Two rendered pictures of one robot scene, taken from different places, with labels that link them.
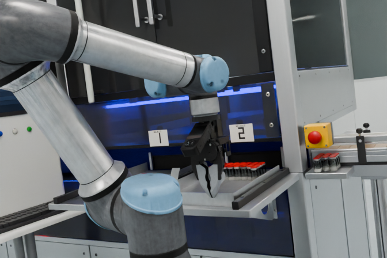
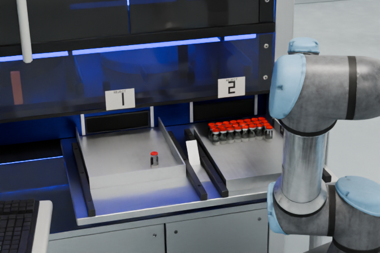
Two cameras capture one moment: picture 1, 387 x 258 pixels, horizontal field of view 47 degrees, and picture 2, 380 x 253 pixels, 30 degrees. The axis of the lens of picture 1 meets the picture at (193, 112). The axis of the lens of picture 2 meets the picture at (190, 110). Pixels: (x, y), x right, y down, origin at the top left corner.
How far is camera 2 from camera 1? 1.47 m
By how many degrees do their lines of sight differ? 47
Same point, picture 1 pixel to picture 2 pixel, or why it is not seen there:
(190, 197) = (274, 178)
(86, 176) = (313, 195)
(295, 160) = not seen: hidden behind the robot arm
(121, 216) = (350, 223)
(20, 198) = not seen: outside the picture
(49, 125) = (318, 160)
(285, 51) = (290, 2)
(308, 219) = not seen: hidden behind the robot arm
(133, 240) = (366, 240)
